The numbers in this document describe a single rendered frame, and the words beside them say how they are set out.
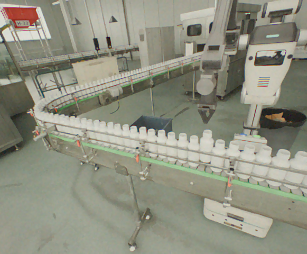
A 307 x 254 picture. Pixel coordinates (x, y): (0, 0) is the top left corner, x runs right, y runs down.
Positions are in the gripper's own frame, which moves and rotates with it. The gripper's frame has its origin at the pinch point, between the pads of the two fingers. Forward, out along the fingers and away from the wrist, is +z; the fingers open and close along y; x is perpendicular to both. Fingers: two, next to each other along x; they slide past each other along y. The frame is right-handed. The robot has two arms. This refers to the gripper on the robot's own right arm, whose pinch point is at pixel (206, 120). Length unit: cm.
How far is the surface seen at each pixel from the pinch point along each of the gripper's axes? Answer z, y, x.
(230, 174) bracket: 18.0, 10.0, 12.7
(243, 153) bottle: 13.7, 0.2, 16.5
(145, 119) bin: 36, -59, -65
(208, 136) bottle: 7.9, 0.4, 1.6
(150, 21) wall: -135, -1200, -599
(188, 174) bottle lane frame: 30.4, 4.1, -5.6
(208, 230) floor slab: 126, -27, 8
